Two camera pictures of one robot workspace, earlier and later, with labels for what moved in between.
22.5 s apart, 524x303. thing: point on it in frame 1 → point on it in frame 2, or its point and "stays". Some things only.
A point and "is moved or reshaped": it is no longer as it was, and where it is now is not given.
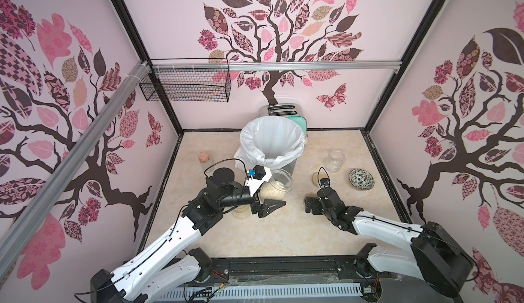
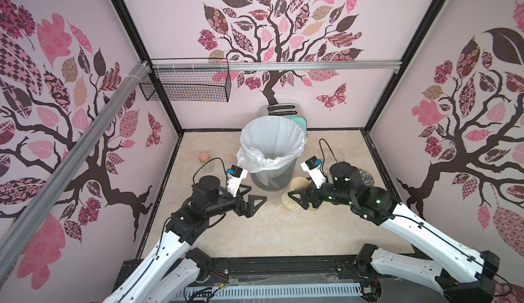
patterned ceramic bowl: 361,179 stays
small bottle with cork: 203,157 stays
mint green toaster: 293,111 stays
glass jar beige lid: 242,211 is moved or reshaped
